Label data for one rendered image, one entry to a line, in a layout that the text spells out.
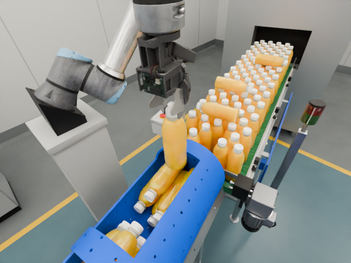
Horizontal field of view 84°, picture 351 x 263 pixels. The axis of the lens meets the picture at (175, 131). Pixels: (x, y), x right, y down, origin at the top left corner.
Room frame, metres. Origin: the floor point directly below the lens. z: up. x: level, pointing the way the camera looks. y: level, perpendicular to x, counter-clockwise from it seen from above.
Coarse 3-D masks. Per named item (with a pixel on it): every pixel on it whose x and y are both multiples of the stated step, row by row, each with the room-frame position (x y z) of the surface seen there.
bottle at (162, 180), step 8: (160, 168) 0.47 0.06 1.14; (168, 168) 0.46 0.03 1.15; (160, 176) 0.42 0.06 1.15; (168, 176) 0.43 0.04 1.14; (176, 176) 0.44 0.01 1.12; (152, 184) 0.40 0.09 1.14; (160, 184) 0.40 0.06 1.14; (168, 184) 0.40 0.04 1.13; (152, 192) 0.37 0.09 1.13; (160, 192) 0.38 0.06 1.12
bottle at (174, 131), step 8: (168, 120) 0.41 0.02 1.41; (176, 120) 0.41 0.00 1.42; (168, 128) 0.39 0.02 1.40; (176, 128) 0.39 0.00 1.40; (184, 128) 0.40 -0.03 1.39; (168, 136) 0.39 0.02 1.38; (176, 136) 0.39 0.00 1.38; (184, 136) 0.40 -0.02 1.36; (168, 144) 0.39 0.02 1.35; (176, 144) 0.38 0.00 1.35; (184, 144) 0.40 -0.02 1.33; (168, 152) 0.39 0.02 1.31; (176, 152) 0.38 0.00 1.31; (184, 152) 0.40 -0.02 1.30; (168, 160) 0.39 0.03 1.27; (176, 160) 0.38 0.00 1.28; (184, 160) 0.40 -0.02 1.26; (176, 168) 0.39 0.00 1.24
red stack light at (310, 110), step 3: (309, 105) 0.67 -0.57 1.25; (306, 108) 0.68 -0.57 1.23; (309, 108) 0.66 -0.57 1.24; (312, 108) 0.65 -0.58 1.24; (315, 108) 0.65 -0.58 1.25; (318, 108) 0.64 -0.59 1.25; (321, 108) 0.64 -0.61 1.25; (324, 108) 0.64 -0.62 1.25; (306, 111) 0.67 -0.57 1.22; (309, 111) 0.66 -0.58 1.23; (312, 111) 0.65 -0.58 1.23; (315, 111) 0.64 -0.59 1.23; (318, 111) 0.64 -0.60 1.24; (321, 111) 0.64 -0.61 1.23; (309, 114) 0.65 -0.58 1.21; (312, 114) 0.65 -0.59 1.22; (315, 114) 0.64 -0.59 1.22; (318, 114) 0.64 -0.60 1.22
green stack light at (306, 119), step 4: (304, 112) 0.68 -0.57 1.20; (304, 116) 0.67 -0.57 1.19; (308, 116) 0.65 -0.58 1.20; (312, 116) 0.64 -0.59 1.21; (316, 116) 0.64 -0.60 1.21; (304, 120) 0.66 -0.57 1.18; (308, 120) 0.65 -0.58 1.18; (312, 120) 0.64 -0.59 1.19; (316, 120) 0.64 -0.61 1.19; (308, 124) 0.64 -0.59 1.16; (312, 124) 0.64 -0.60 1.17
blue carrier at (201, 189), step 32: (160, 160) 0.56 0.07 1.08; (192, 160) 0.50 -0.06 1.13; (128, 192) 0.39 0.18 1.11; (192, 192) 0.32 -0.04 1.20; (96, 224) 0.28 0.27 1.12; (160, 224) 0.22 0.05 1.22; (192, 224) 0.24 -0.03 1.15; (96, 256) 0.15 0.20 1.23; (128, 256) 0.15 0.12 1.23; (160, 256) 0.16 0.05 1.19
